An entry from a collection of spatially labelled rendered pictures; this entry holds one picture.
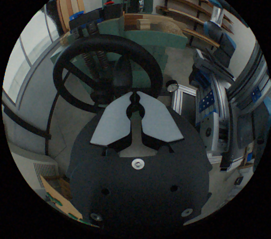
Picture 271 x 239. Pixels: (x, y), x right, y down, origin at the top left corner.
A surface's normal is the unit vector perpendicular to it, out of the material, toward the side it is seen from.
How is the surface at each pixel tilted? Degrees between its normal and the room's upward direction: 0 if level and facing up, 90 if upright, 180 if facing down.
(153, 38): 90
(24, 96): 90
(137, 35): 90
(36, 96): 90
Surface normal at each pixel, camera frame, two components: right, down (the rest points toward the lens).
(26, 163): 1.00, 0.04
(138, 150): 0.00, -0.45
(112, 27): 0.05, 0.89
